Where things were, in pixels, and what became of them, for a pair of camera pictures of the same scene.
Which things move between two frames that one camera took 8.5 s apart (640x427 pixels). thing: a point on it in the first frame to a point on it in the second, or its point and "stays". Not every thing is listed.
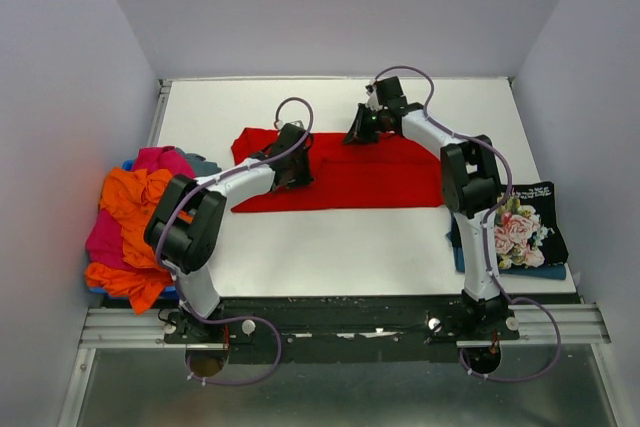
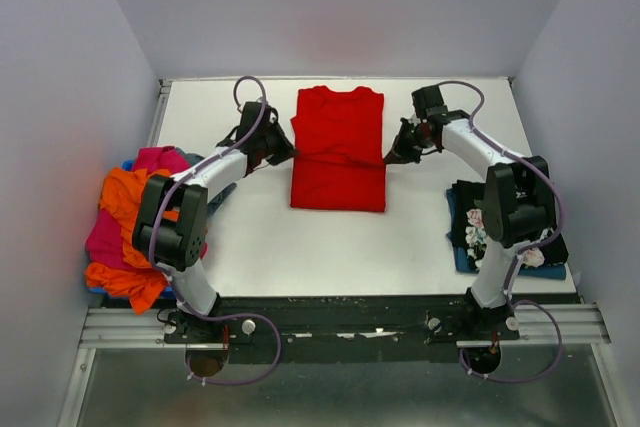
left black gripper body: x=301 y=174 to x=276 y=148
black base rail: x=413 y=329 stays
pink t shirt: x=104 y=240 stays
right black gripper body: x=368 y=125 to x=420 y=137
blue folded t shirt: x=551 y=271 stays
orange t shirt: x=129 y=197 stays
